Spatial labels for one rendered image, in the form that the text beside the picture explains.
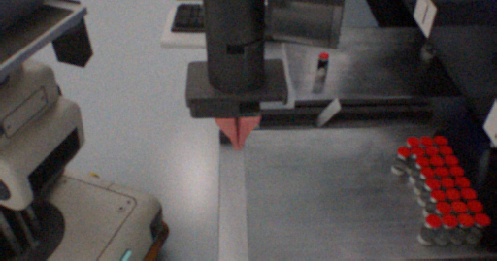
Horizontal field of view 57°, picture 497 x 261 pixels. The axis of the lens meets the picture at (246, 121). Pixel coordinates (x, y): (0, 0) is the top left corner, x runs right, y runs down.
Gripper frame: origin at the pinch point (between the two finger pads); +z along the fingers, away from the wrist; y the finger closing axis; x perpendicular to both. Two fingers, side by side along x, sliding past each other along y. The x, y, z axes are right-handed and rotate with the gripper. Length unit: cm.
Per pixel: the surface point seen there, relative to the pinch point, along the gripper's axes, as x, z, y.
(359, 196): 7.8, 20.0, 18.9
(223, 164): 15.8, 19.9, -2.5
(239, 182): 11.6, 20.0, 0.1
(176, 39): 69, 27, -15
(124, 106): 142, 106, -55
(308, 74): 41.1, 19.7, 15.5
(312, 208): 5.8, 19.9, 11.1
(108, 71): 172, 106, -68
